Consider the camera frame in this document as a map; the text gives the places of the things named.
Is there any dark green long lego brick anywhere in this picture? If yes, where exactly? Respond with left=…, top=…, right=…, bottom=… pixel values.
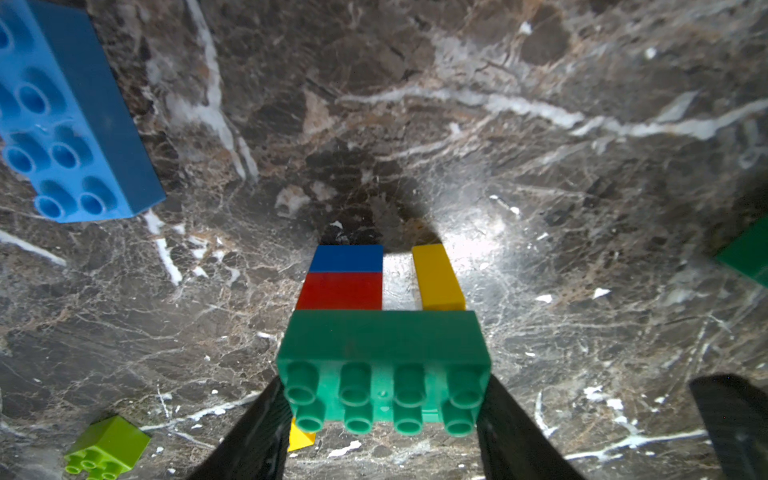
left=277, top=310, right=491, bottom=437

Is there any red lego brick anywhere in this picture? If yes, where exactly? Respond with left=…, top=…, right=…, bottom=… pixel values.
left=296, top=272, right=383, bottom=310

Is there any yellow lego brick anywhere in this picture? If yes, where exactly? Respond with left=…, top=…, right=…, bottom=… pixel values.
left=287, top=419, right=316, bottom=452
left=412, top=244, right=466, bottom=311

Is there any lime green lego brick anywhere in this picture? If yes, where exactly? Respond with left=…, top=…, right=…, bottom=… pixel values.
left=64, top=415, right=150, bottom=480

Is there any yellow lego brick front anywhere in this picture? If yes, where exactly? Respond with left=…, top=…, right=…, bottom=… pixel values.
left=287, top=419, right=316, bottom=452

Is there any dark blue lego brick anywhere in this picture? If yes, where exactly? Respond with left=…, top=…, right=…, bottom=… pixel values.
left=309, top=245, right=384, bottom=273

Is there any small dark green lego brick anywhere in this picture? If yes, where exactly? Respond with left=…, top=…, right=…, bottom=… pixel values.
left=716, top=217, right=768, bottom=287

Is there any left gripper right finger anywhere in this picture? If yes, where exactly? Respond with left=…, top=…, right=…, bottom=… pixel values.
left=476, top=376, right=583, bottom=480

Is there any light blue long lego brick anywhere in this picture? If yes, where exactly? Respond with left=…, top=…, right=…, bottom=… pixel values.
left=1, top=1, right=166, bottom=223

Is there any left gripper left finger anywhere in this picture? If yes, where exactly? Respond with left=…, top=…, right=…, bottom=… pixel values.
left=188, top=377, right=293, bottom=480

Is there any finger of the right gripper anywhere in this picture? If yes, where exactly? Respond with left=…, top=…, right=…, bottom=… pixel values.
left=689, top=374, right=767, bottom=479

